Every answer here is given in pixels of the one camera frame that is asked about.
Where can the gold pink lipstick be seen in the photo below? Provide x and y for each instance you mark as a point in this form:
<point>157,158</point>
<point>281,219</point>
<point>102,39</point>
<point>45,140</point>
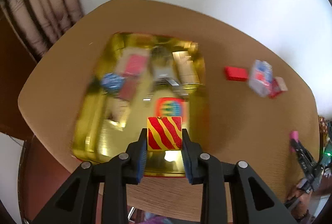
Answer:
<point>118,108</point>

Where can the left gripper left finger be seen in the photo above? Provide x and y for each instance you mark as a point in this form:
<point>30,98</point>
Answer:
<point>76,200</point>

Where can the blue patterned small pouch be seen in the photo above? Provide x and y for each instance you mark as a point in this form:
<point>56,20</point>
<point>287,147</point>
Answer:
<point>112,83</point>

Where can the brown wooden door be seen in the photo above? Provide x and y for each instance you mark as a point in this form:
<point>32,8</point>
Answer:
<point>16,66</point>

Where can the red wooden block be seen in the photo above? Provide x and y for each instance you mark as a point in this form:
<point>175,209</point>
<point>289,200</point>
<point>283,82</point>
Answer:
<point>236,73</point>

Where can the red white small carton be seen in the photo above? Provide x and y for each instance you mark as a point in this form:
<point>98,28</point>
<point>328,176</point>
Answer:
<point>278,87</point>

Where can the red gold metal tin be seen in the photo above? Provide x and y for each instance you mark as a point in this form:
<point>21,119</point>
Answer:
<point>97,141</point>

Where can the person's right hand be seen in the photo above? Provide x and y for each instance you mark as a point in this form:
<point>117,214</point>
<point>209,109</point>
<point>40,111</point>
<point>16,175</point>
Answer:
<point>300,212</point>

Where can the pink rectangular block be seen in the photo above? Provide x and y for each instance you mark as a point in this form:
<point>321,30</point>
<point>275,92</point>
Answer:
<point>293,138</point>

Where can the clear playing card box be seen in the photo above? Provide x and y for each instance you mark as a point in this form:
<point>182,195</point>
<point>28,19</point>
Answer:
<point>260,78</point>

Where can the clear box red insert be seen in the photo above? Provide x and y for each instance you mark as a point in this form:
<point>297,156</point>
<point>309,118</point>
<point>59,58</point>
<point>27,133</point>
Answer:
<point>132,62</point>

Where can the silver metal clip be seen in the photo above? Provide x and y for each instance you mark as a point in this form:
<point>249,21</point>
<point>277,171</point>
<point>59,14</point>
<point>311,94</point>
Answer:
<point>163,72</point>

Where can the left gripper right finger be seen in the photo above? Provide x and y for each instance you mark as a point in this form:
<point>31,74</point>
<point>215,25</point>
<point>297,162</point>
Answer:
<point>252,201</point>

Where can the yellow red striped block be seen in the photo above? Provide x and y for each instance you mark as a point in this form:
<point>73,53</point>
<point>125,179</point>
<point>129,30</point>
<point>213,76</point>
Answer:
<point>164,133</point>

